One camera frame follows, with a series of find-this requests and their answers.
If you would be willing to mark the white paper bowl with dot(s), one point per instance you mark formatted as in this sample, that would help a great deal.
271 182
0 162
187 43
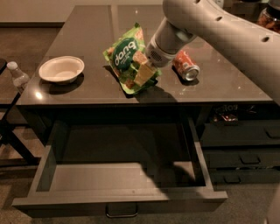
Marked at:
61 70

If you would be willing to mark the glass jar of nuts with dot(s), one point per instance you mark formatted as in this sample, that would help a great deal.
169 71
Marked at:
269 17

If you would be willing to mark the black side table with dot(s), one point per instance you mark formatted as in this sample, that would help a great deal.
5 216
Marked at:
9 137

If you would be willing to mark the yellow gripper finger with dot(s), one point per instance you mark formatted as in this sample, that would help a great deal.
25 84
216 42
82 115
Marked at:
139 57
145 72

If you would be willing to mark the clear plastic water bottle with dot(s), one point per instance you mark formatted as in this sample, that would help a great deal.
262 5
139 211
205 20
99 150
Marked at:
19 78

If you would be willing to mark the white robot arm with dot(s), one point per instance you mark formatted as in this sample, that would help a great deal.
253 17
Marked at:
251 48

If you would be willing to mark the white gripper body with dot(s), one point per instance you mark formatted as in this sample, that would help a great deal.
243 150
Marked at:
158 54

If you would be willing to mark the red soda can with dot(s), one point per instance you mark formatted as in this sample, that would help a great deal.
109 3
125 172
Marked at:
185 67

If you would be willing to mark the metal drawer handle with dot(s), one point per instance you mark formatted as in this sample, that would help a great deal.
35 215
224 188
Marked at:
114 211

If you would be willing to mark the green rice chip bag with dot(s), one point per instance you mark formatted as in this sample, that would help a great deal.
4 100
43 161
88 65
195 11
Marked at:
120 58

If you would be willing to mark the open grey top drawer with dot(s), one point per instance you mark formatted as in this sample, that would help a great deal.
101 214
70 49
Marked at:
158 166

